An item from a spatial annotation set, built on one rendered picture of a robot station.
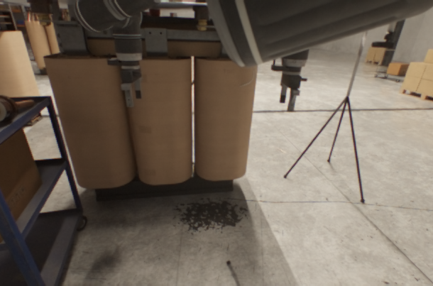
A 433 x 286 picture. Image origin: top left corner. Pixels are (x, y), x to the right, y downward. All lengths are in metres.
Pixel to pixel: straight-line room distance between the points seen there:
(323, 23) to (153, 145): 1.42
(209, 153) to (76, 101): 0.90
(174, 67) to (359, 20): 1.22
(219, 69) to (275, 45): 1.18
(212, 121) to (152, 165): 0.52
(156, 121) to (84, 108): 0.42
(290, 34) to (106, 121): 1.41
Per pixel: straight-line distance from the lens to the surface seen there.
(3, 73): 3.70
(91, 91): 1.55
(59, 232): 1.74
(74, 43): 1.57
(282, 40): 0.31
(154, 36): 1.47
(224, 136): 1.61
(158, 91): 1.48
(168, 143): 1.60
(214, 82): 1.49
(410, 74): 7.29
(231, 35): 0.29
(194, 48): 1.58
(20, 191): 1.31
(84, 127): 1.64
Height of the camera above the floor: 1.25
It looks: 26 degrees down
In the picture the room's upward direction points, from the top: 2 degrees clockwise
